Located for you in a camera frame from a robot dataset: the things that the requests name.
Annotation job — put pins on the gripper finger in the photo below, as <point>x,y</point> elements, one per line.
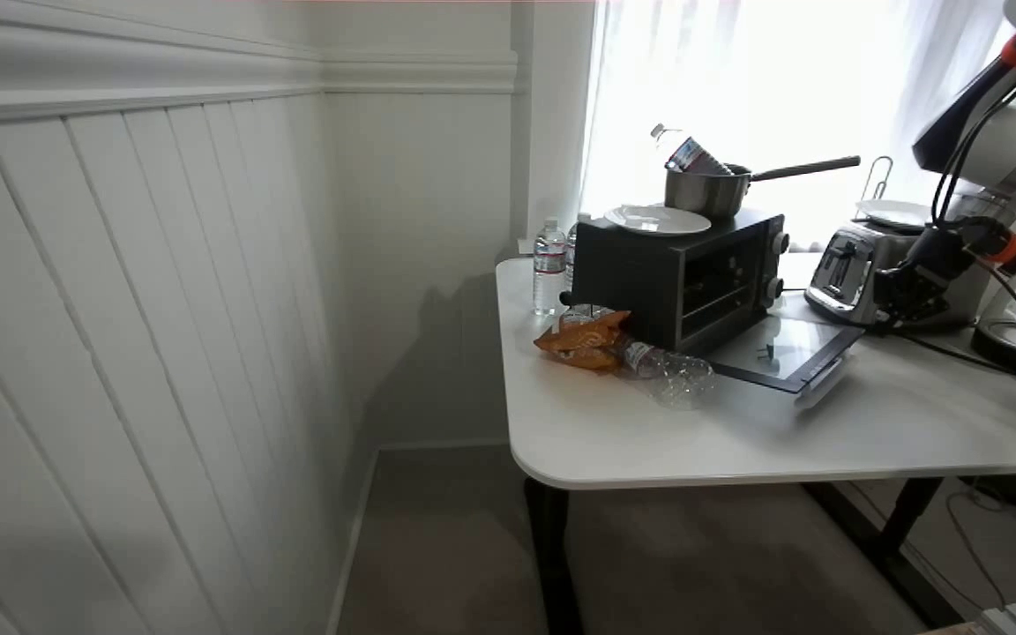
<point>892,295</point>
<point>930,309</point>

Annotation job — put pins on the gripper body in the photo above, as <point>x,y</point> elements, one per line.
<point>945,254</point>

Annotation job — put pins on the oven knob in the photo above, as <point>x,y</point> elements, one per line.
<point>779,243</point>
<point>773,290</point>

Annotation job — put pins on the toaster oven door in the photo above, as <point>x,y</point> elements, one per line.
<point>781,348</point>

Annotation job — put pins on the black toaster oven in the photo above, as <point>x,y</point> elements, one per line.
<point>640,273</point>

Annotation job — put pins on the silver toaster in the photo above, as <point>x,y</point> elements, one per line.
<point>843,269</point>

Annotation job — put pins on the small white plate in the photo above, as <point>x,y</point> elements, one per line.
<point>892,212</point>

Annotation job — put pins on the crushed clear plastic bottle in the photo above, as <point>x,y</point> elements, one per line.
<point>671,370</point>

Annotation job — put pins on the white curtain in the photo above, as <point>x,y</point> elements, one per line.
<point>781,79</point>

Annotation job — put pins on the plastic bottle in saucepan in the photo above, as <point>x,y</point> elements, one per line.
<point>693,157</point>

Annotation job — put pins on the orange snack bag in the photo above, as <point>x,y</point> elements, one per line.
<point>586,342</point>

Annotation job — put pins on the upright plastic water bottle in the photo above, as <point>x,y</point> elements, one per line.
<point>549,269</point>

